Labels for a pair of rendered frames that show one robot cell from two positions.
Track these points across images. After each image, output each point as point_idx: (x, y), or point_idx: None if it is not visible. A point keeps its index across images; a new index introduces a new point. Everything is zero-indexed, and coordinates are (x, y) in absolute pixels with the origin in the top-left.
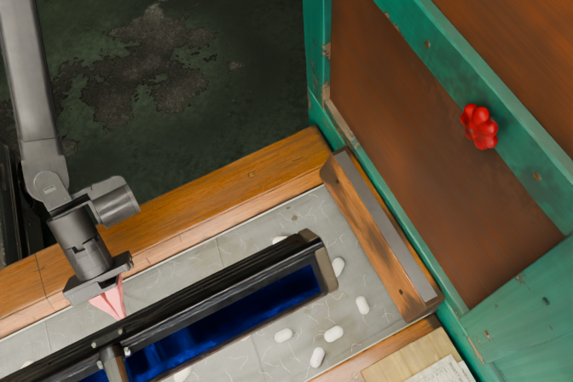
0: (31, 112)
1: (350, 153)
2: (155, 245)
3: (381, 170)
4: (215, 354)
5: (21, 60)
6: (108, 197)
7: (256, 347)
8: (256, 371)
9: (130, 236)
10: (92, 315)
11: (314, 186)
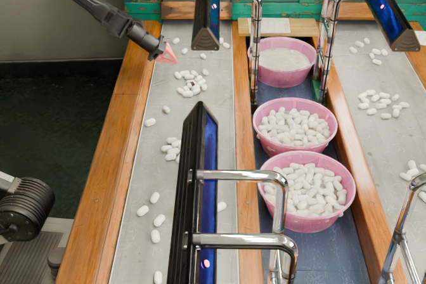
0: None
1: None
2: (146, 64)
3: None
4: (204, 66)
5: None
6: (135, 19)
7: (210, 58)
8: (219, 59)
9: (135, 68)
10: (158, 90)
11: (160, 30)
